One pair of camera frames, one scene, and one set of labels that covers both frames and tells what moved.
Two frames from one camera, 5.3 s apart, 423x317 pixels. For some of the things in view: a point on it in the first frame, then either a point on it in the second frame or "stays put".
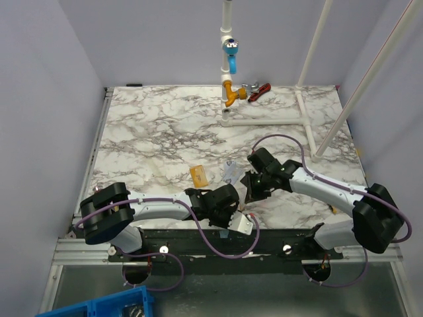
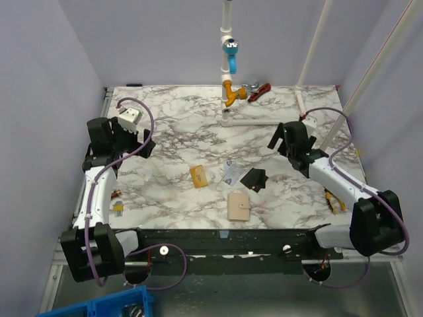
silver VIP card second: (232, 172) stays put
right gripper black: (252, 190) to (287, 145)
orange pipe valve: (232, 96) stays put
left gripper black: (230, 210) to (118, 129)
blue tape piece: (223, 234) stays put
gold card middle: (199, 177) stays put
